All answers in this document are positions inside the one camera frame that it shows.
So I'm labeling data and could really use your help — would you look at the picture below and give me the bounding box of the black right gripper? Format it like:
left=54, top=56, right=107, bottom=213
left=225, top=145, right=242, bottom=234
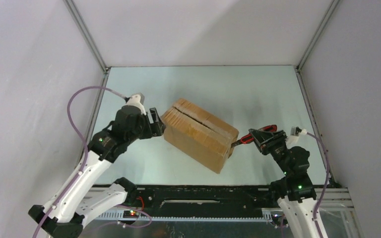
left=248, top=129, right=291, bottom=175

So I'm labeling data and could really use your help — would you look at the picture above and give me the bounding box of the red black utility knife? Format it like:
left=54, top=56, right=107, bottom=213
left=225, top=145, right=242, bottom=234
left=231, top=124, right=277, bottom=148

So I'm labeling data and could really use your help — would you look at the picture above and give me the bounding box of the brown cardboard express box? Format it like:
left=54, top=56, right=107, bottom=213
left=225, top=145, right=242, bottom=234
left=161, top=98, right=239, bottom=174

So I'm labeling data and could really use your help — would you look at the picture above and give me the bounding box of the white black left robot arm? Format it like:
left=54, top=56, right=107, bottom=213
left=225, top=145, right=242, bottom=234
left=28, top=105, right=166, bottom=238

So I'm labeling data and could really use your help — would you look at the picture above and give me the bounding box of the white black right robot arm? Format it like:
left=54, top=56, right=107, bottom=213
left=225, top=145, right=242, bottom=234
left=249, top=129, right=328, bottom=238

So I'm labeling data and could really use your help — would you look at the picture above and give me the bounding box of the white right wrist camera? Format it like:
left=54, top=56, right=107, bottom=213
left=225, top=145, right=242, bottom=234
left=290, top=126, right=307, bottom=139

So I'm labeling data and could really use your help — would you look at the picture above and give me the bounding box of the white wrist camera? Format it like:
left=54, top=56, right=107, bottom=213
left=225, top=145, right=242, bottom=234
left=126, top=93, right=145, bottom=111
left=290, top=126, right=307, bottom=139

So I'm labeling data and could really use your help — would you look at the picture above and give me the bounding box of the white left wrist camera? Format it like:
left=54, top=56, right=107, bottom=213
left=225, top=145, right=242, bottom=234
left=126, top=93, right=145, bottom=111

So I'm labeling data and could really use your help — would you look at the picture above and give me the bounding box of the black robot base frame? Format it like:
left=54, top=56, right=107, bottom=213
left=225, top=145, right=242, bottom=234
left=78, top=177, right=336, bottom=228

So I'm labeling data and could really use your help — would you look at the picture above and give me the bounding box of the aluminium left corner post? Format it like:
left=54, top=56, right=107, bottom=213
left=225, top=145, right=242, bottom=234
left=64, top=0, right=109, bottom=74

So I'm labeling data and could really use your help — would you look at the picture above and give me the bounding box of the aluminium corner post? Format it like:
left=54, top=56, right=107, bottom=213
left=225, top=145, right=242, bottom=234
left=64, top=0, right=109, bottom=74
left=296, top=0, right=341, bottom=72

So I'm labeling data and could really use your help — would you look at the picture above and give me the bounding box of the aluminium right corner post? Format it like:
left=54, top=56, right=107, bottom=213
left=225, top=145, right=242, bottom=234
left=296, top=0, right=341, bottom=72

